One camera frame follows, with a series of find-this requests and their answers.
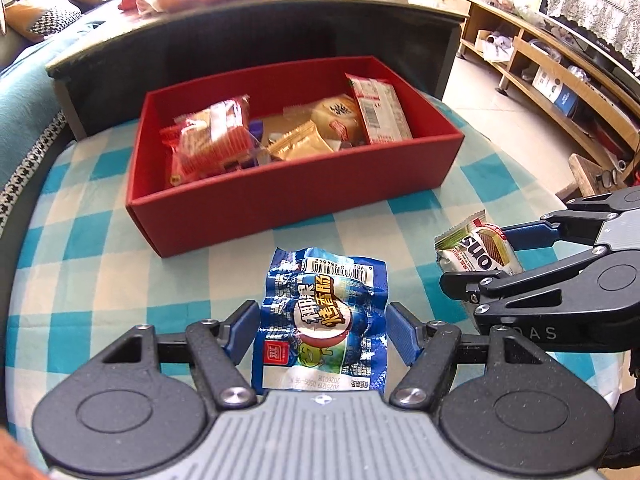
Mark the green Kaprons wafer packet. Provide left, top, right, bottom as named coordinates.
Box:
left=433, top=209, right=524, bottom=321

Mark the blue sausage snack bag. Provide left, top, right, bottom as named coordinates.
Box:
left=252, top=247, right=388, bottom=394

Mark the red white cracker packet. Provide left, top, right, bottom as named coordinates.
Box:
left=346, top=74, right=412, bottom=144

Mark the red Trolli candy packet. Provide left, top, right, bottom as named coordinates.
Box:
left=160, top=96, right=250, bottom=186

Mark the gold foil snack packet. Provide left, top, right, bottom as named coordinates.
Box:
left=268, top=120, right=334, bottom=162

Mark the purple snack packet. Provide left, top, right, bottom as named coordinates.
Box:
left=238, top=119, right=271, bottom=169

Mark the round yellow tea cake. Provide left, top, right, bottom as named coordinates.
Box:
left=283, top=93, right=366, bottom=146

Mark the person's left hand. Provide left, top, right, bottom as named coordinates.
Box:
left=0, top=429, right=48, bottom=480

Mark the wooden stool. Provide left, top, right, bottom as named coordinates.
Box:
left=555, top=154, right=627, bottom=203

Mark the red cardboard box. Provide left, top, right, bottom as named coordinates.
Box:
left=124, top=55, right=467, bottom=259

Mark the wooden TV cabinet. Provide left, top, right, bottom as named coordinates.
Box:
left=458, top=0, right=639, bottom=184

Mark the blue white checkered tablecloth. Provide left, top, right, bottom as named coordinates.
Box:
left=4, top=94, right=626, bottom=470

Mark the dark coffee table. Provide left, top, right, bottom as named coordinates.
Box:
left=47, top=0, right=466, bottom=139

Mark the orange patterned cushion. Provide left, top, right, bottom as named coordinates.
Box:
left=6, top=3, right=82, bottom=42

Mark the teal sofa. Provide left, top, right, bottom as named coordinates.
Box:
left=0, top=0, right=126, bottom=241

